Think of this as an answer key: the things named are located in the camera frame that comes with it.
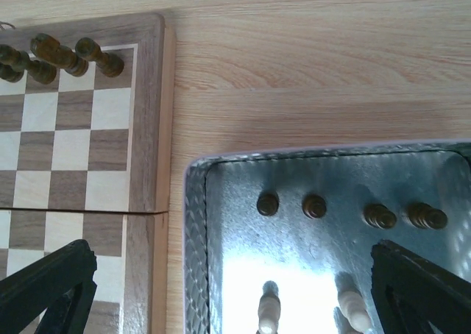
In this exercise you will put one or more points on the dark knight on board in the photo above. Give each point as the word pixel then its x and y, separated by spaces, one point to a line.
pixel 53 52

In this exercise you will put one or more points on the silver metal tray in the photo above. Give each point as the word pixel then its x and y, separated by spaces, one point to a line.
pixel 230 250

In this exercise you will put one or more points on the dark pawn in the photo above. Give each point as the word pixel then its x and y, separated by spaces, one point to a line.
pixel 267 204
pixel 314 206
pixel 424 216
pixel 379 216

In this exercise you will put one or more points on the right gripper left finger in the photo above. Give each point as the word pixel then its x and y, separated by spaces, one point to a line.
pixel 60 286

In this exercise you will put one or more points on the light pawn in tray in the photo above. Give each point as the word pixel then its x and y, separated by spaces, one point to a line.
pixel 353 308
pixel 269 309

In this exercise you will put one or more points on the dark rook on board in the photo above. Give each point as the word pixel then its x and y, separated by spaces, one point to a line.
pixel 109 64

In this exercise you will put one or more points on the wooden chess board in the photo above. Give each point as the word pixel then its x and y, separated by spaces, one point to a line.
pixel 88 157

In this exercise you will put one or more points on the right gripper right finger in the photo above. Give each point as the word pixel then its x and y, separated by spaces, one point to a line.
pixel 414 295

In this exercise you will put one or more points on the dark bishop on board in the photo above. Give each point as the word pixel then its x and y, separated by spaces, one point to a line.
pixel 20 61

